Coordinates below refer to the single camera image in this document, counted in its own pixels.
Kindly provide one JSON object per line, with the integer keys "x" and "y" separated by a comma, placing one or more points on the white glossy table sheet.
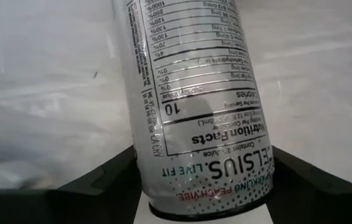
{"x": 38, "y": 77}

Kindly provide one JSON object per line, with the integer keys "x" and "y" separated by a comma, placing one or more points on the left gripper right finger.
{"x": 319, "y": 205}

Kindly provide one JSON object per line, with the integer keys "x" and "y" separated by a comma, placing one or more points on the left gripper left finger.
{"x": 69, "y": 205}

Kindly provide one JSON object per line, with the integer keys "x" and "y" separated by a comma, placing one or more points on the silver can pink band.
{"x": 200, "y": 109}

